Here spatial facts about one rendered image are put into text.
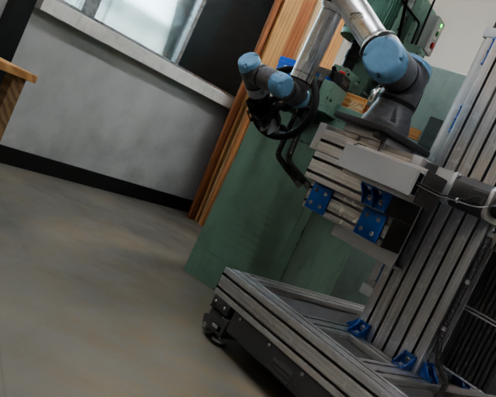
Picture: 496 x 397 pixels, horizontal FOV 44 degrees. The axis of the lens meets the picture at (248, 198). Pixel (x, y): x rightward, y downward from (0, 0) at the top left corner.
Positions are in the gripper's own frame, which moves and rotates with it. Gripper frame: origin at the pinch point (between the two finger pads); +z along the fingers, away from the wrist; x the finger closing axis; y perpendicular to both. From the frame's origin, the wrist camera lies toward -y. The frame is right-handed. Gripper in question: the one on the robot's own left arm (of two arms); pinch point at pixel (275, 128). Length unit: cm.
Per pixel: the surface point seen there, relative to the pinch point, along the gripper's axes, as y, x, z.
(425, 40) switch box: -91, 1, 27
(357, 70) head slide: -58, -11, 23
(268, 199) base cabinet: 11.6, -3.8, 33.4
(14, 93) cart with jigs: 62, -37, -53
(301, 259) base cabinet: 19, 17, 51
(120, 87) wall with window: -6, -144, 50
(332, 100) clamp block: -27.0, 3.5, 7.1
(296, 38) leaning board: -135, -137, 109
